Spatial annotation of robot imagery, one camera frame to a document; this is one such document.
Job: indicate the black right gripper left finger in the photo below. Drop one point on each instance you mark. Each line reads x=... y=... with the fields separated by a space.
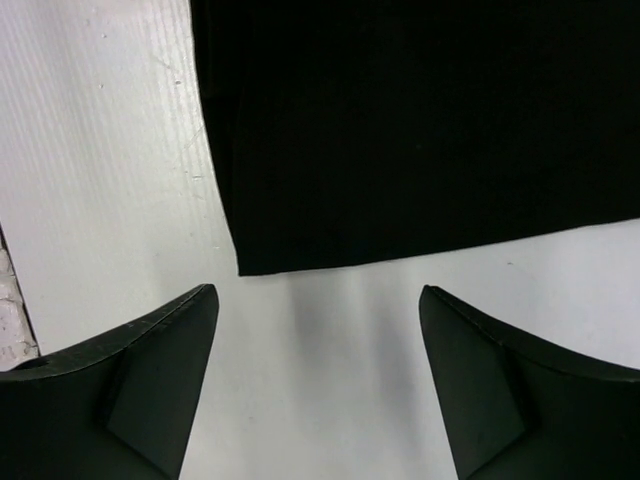
x=120 y=405

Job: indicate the black t-shirt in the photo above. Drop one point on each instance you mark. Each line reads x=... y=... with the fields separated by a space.
x=349 y=132

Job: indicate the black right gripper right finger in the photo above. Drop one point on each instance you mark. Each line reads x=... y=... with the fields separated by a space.
x=516 y=406

